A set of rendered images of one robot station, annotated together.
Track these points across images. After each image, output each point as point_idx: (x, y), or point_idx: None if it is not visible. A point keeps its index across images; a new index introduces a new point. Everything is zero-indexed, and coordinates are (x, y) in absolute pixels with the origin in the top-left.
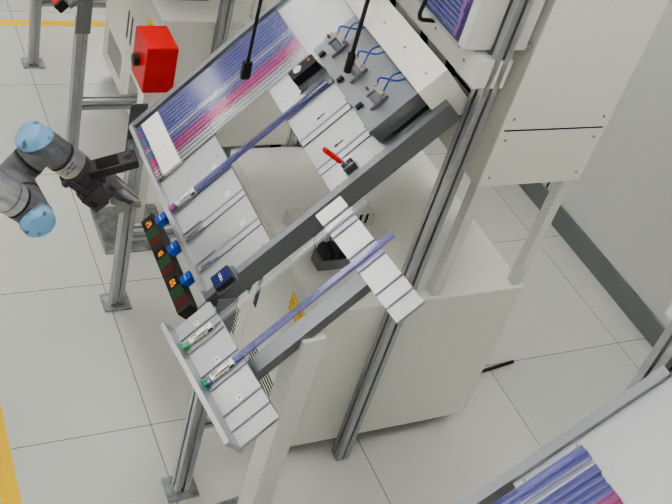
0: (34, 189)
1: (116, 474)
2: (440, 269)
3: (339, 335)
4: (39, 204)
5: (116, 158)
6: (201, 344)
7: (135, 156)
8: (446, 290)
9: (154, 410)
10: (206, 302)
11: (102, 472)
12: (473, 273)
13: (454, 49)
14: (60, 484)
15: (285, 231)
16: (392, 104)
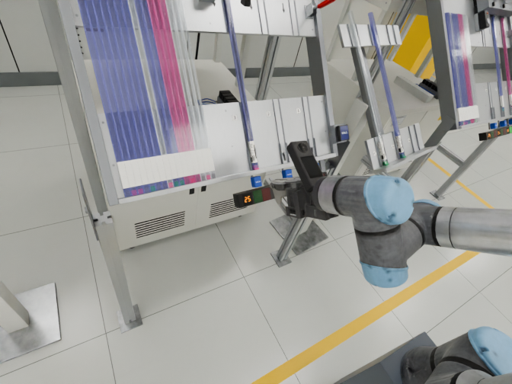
0: (414, 213)
1: (283, 290)
2: (244, 68)
3: None
4: (430, 205)
5: (305, 158)
6: (385, 153)
7: (301, 141)
8: (235, 81)
9: (232, 276)
10: (321, 163)
11: (285, 298)
12: (216, 70)
13: None
14: (301, 320)
15: (326, 79)
16: None
